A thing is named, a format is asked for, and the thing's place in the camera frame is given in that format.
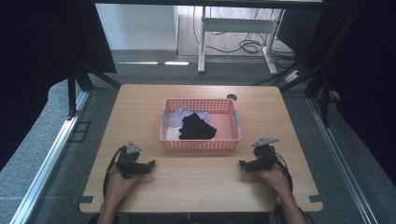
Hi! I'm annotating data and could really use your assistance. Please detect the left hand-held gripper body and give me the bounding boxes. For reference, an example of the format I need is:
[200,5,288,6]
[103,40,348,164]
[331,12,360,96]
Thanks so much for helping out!
[116,141,152,180]

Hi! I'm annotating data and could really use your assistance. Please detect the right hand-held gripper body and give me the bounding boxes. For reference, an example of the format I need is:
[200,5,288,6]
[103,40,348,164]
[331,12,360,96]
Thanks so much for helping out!
[245,137,280,174]

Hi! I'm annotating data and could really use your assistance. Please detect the black floor cables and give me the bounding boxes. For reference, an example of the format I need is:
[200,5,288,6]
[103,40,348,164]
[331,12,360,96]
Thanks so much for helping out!
[191,6,297,61]

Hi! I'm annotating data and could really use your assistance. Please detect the lavender cloth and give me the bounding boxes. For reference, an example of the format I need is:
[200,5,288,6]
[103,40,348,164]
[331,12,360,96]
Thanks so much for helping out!
[167,106,212,128]

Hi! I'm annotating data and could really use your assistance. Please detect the person's right hand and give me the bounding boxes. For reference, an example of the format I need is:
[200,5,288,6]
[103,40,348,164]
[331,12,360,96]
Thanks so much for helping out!
[257,164,293,201]

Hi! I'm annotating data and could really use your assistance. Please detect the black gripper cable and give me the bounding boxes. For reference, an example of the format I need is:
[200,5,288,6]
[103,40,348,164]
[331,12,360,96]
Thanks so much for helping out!
[102,146,126,200]
[273,151,294,193]

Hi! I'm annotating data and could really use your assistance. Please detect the person's left hand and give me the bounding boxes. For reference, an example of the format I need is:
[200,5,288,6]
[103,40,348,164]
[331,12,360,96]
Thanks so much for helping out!
[105,164,142,203]

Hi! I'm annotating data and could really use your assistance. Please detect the pink plastic basket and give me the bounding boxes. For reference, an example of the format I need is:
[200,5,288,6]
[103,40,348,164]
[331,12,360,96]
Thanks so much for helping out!
[159,98,243,152]

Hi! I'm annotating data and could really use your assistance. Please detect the black curtain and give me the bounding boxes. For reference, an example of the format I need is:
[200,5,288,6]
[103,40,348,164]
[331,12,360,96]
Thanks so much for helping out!
[0,0,118,172]
[276,0,396,188]

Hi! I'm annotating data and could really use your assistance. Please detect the white cloth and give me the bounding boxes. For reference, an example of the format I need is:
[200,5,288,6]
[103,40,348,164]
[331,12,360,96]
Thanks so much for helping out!
[164,125,182,142]

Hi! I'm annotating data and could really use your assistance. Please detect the aluminium floor rail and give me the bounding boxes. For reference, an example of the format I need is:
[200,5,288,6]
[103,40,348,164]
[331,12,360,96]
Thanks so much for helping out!
[8,91,91,224]
[306,97,379,224]

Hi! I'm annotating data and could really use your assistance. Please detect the black metal stand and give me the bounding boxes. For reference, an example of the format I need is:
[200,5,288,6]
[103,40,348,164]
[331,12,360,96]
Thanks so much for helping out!
[278,12,359,128]
[66,60,123,119]

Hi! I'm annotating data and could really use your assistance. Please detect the white power strip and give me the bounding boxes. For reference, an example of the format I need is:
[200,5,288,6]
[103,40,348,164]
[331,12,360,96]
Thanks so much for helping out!
[284,69,304,84]

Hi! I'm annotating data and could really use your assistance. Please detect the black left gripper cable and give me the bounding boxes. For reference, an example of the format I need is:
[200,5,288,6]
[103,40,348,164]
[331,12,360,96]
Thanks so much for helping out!
[102,146,126,200]

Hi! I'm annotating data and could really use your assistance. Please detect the white desk frame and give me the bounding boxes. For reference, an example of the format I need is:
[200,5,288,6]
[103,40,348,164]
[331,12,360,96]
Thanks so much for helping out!
[197,6,286,76]

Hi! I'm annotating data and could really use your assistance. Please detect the black cloth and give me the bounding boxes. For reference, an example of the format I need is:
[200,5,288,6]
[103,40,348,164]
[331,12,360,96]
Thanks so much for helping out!
[178,112,218,141]

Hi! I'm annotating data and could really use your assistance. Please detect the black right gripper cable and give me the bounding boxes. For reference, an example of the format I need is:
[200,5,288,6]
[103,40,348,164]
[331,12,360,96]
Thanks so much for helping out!
[273,151,294,193]

